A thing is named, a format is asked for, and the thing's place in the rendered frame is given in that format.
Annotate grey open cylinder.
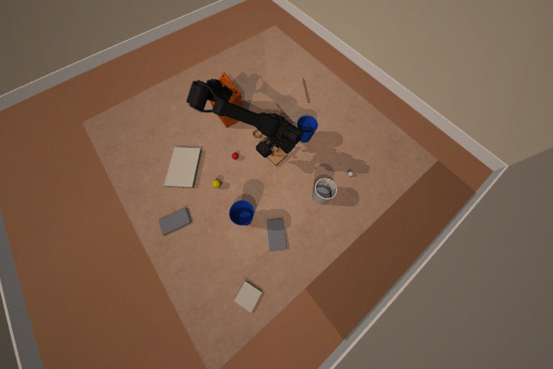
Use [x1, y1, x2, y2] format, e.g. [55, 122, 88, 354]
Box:
[312, 178, 337, 205]

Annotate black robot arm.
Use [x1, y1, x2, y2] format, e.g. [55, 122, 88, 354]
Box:
[186, 79, 303, 154]

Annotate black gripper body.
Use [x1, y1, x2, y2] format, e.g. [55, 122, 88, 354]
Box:
[256, 137, 278, 158]

